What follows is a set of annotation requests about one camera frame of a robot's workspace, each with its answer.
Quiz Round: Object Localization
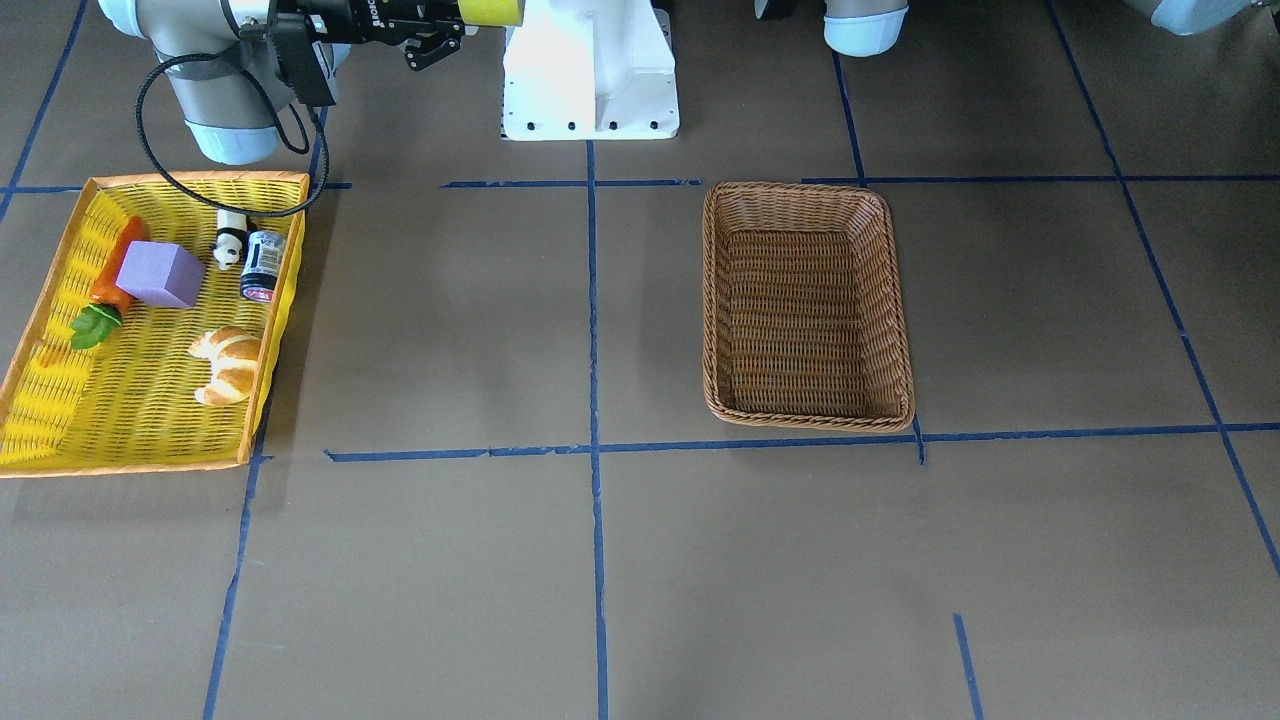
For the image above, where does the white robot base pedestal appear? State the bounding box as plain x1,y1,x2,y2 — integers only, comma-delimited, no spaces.
502,1,681,142

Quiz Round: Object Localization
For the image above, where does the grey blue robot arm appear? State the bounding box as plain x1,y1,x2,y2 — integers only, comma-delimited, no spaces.
100,1,522,167

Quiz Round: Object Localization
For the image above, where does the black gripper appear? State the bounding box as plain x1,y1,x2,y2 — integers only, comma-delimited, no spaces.
300,1,465,72

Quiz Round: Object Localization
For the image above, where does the orange toy carrot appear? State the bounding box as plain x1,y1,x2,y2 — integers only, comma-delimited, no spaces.
69,217,147,351

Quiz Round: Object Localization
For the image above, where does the small black jar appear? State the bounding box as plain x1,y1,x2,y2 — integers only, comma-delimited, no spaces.
239,229,285,304

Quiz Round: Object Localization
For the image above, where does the toy croissant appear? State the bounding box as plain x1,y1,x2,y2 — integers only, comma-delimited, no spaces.
188,325,262,407

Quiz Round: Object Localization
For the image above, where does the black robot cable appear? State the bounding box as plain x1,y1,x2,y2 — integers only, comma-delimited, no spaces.
136,53,332,219

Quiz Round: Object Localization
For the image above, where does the brown wicker basket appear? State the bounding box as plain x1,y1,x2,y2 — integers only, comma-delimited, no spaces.
701,182,915,433

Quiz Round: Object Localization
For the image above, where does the panda figurine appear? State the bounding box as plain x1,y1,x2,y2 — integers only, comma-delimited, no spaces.
211,209,250,272

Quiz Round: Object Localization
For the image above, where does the yellow tape roll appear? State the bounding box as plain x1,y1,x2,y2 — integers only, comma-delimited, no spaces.
457,0,524,27

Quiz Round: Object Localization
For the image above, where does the purple cube block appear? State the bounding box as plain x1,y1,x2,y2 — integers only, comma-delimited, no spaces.
115,240,206,309

